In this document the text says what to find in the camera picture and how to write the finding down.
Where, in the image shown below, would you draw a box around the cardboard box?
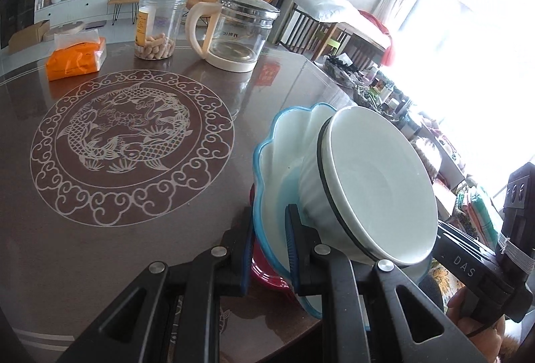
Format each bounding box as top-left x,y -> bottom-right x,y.
8,20 -> 51,55

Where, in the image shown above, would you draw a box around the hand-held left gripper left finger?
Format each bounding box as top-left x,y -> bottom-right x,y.
56,206 -> 256,363

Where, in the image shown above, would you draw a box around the dark wooden chair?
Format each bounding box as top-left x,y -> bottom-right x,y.
278,0 -> 323,55

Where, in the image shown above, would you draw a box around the orange tissue pack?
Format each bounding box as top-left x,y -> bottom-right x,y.
45,31 -> 108,82

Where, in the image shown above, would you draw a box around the wicker basket of clutter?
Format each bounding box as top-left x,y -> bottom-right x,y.
323,53 -> 365,89

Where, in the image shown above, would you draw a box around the person's right hand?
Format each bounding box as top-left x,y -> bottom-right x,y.
445,287 -> 503,363

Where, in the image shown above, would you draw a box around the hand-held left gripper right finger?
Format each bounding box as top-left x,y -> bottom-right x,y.
285,204 -> 488,363

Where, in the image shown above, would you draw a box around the red cloth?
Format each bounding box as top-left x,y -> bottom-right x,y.
358,9 -> 397,67

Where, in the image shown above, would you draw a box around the clear plastic jar of peanuts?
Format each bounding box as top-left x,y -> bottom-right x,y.
134,0 -> 189,61

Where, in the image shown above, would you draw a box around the glass kettle cream handle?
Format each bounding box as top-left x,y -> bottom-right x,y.
185,0 -> 281,74

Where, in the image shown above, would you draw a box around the row of bottles and jars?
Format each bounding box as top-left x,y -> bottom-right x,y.
353,68 -> 444,138

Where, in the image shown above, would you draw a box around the white pillow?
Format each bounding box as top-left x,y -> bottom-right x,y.
290,0 -> 365,26

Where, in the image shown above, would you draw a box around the white television cabinet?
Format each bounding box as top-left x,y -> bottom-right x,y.
33,0 -> 194,28

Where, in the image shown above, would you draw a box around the blue scalloped plate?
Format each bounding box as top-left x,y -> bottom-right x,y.
252,101 -> 432,321

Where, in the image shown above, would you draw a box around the wooden bench hairpin legs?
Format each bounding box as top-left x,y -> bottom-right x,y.
107,0 -> 141,26

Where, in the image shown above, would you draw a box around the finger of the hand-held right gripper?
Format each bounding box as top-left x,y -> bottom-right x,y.
435,222 -> 503,293

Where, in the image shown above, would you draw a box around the white ribbed bowl black rim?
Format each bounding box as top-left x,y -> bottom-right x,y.
297,114 -> 434,268

